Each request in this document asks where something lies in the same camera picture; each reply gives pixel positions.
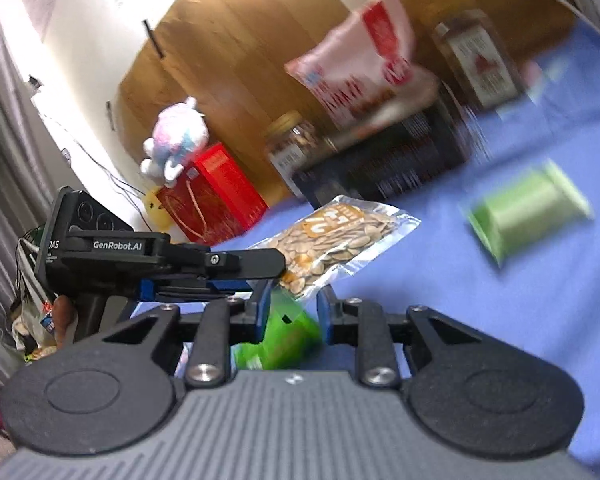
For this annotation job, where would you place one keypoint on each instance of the pink white plush toy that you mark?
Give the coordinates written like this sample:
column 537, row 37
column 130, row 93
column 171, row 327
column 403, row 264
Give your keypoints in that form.
column 178, row 136

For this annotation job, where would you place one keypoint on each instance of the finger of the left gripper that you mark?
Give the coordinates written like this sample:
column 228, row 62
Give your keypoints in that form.
column 249, row 264
column 189, row 289

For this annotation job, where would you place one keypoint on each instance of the yellow duck plush toy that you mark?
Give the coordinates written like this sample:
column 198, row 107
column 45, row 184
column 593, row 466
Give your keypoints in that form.
column 157, row 216

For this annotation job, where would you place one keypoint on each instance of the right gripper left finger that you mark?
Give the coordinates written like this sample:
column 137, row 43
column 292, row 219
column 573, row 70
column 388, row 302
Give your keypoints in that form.
column 223, row 323

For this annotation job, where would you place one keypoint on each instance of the person's left hand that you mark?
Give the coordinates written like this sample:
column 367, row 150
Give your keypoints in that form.
column 64, row 319

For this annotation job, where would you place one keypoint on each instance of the pumpkin seed clear bag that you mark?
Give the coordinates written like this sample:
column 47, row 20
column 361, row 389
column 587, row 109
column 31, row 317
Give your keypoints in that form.
column 336, row 241

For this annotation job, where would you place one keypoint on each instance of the blue patterned tablecloth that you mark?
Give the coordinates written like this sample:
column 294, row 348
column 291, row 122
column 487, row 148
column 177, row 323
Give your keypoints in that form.
column 546, row 300

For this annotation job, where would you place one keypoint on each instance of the green pea snack bag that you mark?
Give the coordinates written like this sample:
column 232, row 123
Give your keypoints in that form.
column 291, row 335

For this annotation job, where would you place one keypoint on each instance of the light green snack packet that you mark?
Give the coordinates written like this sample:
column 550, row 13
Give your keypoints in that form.
column 540, row 203

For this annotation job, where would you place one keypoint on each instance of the left nut jar gold lid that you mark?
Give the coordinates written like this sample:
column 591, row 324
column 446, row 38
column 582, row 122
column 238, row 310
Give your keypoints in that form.
column 289, row 142

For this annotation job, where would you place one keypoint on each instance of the red gift box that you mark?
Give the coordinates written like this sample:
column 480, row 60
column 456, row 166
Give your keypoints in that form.
column 212, row 200

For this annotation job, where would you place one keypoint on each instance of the pink twisted snack bag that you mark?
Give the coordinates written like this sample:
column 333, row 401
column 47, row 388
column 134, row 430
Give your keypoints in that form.
column 364, row 61

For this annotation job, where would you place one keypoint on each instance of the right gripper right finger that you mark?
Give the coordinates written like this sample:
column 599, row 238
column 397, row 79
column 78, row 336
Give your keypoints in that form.
column 361, row 324

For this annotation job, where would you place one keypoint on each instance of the dark wool print box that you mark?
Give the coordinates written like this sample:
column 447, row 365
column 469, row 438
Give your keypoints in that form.
column 408, row 142

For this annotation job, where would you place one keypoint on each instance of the wooden board backdrop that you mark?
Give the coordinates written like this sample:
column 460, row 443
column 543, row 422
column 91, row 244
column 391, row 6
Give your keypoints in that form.
column 230, row 56

